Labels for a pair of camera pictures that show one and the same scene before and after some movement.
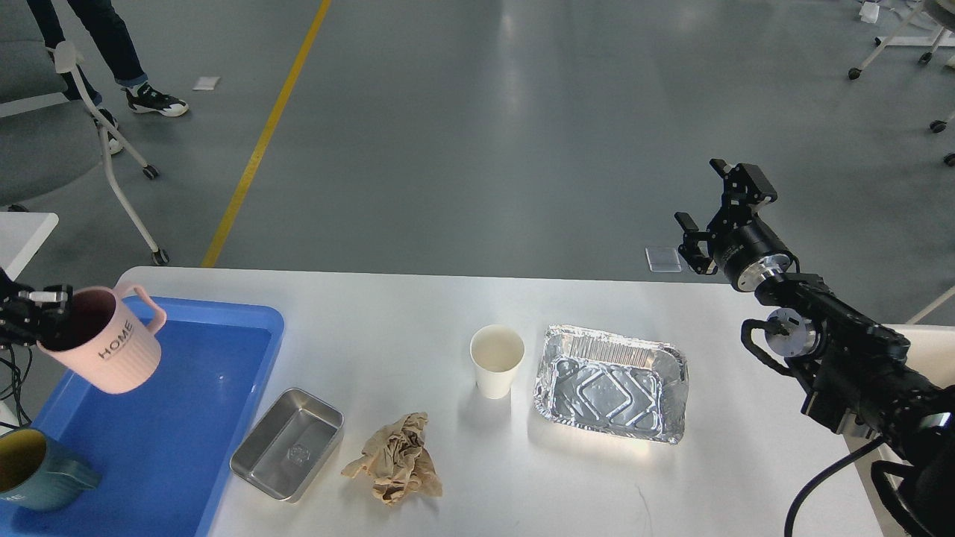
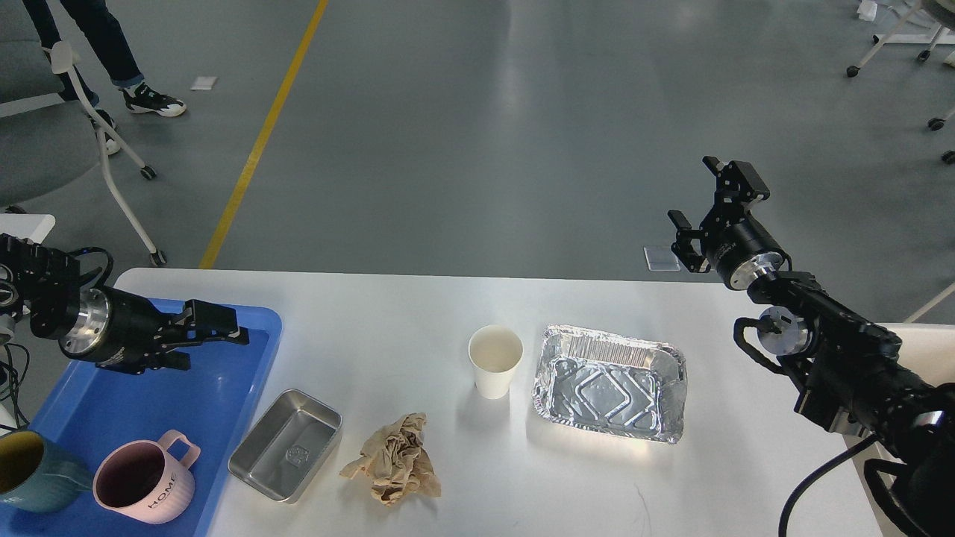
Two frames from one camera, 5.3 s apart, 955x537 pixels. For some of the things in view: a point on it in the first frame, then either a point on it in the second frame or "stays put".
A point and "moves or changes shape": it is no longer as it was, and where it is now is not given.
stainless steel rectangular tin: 286,452 stays put
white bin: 932,351 stays put
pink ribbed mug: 105,339 moves or changes shape
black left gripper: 19,312 to 111,329
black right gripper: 747,251 stays put
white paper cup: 497,352 stays put
